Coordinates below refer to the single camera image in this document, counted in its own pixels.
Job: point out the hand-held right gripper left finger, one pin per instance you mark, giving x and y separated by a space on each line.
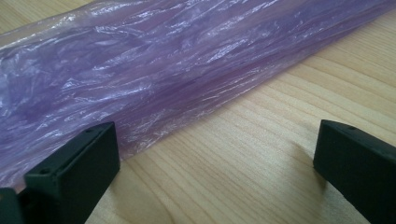
77 168

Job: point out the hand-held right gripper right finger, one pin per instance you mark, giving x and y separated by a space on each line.
358 165

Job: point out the purple plastic bag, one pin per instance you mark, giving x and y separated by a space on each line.
130 71

